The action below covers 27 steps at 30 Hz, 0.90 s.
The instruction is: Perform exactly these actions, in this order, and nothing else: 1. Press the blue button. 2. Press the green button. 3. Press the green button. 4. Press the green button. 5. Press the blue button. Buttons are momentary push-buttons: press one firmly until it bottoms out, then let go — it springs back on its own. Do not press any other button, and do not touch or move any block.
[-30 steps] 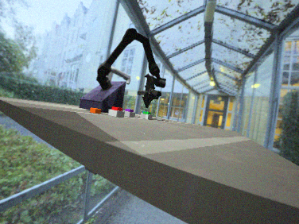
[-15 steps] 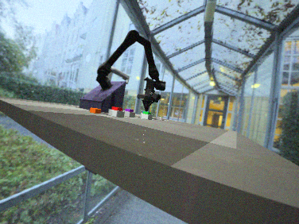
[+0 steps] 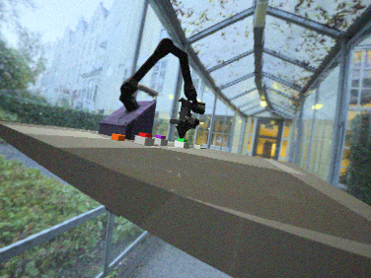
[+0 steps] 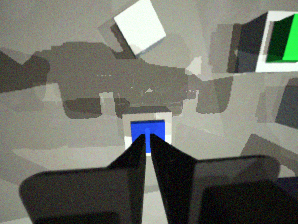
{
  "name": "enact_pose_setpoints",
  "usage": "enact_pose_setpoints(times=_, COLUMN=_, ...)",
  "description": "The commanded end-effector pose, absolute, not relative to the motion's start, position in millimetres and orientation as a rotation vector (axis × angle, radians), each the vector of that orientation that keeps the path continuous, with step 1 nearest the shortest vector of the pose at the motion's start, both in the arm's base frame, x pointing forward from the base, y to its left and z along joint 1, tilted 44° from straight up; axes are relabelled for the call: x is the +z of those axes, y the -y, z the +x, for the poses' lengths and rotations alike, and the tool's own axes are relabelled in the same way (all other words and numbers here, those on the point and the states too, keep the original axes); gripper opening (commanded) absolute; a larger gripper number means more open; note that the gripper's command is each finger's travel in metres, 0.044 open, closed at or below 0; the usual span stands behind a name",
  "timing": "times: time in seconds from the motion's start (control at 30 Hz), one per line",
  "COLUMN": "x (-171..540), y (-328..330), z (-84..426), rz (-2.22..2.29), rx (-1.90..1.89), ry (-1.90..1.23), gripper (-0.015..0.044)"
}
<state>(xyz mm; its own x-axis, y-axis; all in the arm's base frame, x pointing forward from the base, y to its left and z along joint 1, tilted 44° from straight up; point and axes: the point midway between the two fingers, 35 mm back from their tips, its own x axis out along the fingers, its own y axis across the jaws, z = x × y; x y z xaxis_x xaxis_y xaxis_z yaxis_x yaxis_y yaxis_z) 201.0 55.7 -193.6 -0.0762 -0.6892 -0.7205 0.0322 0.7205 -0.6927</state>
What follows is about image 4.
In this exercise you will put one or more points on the green button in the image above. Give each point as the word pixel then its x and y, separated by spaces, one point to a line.
pixel 269 44

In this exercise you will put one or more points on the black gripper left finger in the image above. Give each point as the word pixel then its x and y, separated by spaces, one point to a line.
pixel 118 187

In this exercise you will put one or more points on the blue button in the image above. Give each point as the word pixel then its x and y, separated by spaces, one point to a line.
pixel 146 120

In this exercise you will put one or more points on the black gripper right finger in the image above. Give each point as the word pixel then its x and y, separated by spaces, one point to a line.
pixel 182 178

